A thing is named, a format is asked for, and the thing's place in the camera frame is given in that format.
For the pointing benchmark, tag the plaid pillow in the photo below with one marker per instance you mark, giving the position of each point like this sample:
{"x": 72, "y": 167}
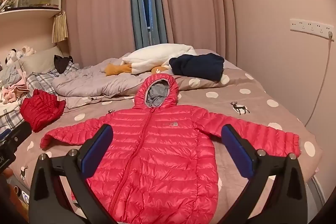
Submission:
{"x": 43, "y": 79}

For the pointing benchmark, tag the white goose plush toy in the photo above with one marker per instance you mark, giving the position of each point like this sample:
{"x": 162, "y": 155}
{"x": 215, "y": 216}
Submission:
{"x": 157, "y": 57}

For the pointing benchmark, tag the white wall socket strip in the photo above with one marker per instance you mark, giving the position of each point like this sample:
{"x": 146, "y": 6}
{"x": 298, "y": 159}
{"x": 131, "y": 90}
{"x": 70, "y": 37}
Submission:
{"x": 309, "y": 26}

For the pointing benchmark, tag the navy blue garment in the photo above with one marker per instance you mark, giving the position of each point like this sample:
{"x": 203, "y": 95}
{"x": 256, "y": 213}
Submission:
{"x": 197, "y": 66}

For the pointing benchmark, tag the grey duvet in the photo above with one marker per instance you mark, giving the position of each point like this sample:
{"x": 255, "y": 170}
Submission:
{"x": 92, "y": 79}

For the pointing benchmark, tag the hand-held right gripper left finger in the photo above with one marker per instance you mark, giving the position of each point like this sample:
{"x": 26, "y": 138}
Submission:
{"x": 97, "y": 148}

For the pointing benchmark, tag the pile of pastel clothes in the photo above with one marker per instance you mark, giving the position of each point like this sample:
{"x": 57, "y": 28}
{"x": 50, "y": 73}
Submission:
{"x": 13, "y": 85}

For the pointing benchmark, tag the red hooded puffer jacket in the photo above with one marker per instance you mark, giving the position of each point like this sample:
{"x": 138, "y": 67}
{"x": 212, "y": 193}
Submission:
{"x": 162, "y": 150}

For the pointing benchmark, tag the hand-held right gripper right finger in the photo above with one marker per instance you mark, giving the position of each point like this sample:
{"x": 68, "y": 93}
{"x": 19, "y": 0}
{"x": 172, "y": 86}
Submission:
{"x": 236, "y": 150}

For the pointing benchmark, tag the black garment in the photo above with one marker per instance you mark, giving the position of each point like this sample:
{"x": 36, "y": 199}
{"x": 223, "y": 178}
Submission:
{"x": 62, "y": 64}

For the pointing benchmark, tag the pink curtain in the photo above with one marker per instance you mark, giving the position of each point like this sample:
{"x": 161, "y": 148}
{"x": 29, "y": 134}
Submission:
{"x": 197, "y": 3}
{"x": 99, "y": 8}

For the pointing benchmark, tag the grey-green pillow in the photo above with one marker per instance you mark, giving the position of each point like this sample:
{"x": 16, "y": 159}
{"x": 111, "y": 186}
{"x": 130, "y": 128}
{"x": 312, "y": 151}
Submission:
{"x": 39, "y": 60}

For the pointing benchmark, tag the folded red puffer jacket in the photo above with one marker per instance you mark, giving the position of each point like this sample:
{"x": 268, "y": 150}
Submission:
{"x": 42, "y": 109}

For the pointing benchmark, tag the polka dot bed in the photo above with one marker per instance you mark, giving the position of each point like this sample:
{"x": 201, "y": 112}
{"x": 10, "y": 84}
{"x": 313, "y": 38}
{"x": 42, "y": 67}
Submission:
{"x": 249, "y": 98}

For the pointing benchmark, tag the white soft toy on shelf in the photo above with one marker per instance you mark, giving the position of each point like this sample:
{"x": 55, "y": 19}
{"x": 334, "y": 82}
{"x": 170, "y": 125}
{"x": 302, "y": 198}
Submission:
{"x": 7, "y": 1}

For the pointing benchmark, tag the blue curtain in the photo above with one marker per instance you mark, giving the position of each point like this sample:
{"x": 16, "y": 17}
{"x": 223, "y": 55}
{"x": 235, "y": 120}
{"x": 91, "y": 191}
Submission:
{"x": 136, "y": 8}

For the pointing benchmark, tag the black and white plush toy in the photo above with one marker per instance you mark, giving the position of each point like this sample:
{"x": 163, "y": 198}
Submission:
{"x": 12, "y": 56}

